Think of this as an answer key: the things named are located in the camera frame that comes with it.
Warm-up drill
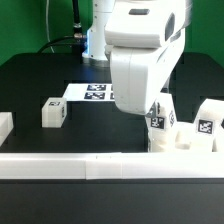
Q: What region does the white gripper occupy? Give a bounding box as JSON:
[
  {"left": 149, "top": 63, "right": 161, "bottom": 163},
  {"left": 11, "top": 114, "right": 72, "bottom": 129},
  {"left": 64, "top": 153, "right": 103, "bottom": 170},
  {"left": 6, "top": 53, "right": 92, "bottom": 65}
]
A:
[{"left": 109, "top": 29, "right": 186, "bottom": 119}]

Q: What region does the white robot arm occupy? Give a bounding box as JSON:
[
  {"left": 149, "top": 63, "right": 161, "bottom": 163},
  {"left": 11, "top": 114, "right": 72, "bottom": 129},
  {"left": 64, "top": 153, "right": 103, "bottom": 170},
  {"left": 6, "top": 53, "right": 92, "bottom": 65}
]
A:
[{"left": 82, "top": 0, "right": 193, "bottom": 117}]

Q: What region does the white sheet with tags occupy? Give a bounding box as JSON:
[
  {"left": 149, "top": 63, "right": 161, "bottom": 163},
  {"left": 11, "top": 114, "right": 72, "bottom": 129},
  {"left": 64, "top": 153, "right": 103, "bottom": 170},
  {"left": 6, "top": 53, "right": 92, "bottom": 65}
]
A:
[{"left": 63, "top": 83, "right": 114, "bottom": 102}]

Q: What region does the white front fence rail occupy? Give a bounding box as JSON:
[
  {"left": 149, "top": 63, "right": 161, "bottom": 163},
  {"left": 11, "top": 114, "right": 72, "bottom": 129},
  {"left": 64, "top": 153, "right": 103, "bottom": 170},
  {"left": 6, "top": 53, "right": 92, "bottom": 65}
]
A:
[{"left": 0, "top": 152, "right": 224, "bottom": 180}]

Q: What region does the white fence rail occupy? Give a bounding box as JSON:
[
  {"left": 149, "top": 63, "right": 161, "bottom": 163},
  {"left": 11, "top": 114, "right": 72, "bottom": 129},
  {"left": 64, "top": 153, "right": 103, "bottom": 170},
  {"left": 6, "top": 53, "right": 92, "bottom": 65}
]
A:
[
  {"left": 0, "top": 112, "right": 14, "bottom": 147},
  {"left": 0, "top": 152, "right": 224, "bottom": 180}
]

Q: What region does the black cable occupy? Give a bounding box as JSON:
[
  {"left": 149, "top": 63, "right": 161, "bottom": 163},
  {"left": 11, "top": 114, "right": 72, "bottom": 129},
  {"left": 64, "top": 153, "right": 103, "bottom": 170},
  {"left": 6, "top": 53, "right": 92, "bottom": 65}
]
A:
[{"left": 37, "top": 0, "right": 88, "bottom": 54}]

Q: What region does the white left fence rail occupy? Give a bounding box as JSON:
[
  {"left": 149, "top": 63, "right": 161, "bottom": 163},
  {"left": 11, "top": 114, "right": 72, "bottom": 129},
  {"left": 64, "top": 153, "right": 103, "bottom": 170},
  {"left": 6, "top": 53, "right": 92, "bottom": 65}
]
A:
[{"left": 0, "top": 112, "right": 14, "bottom": 147}]

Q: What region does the white thin cable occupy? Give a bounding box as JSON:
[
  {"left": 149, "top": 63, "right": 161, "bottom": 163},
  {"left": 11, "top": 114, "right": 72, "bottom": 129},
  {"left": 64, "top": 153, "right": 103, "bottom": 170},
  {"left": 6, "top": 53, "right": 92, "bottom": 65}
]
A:
[{"left": 45, "top": 0, "right": 55, "bottom": 54}]

